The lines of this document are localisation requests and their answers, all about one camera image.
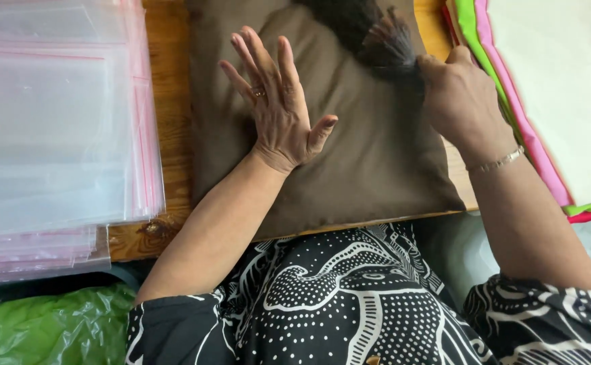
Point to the lime green fabric sheet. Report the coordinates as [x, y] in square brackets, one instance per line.
[478, 45]

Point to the pink fabric sheet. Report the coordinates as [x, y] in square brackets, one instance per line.
[521, 124]

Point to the person's left hand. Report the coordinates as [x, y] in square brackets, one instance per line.
[280, 119]

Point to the black white patterned garment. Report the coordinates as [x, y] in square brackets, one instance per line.
[356, 304]

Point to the cream fabric sheet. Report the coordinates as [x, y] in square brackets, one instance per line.
[564, 76]

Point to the stack of clear zip bags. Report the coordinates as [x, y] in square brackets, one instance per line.
[47, 142]

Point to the green plastic bag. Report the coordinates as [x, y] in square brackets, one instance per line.
[57, 327]

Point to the brown cushion cover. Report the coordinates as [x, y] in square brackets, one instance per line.
[371, 152]

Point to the person's right hand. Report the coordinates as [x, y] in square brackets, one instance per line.
[460, 104]

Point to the person's right fingers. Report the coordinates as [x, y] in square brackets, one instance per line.
[442, 62]

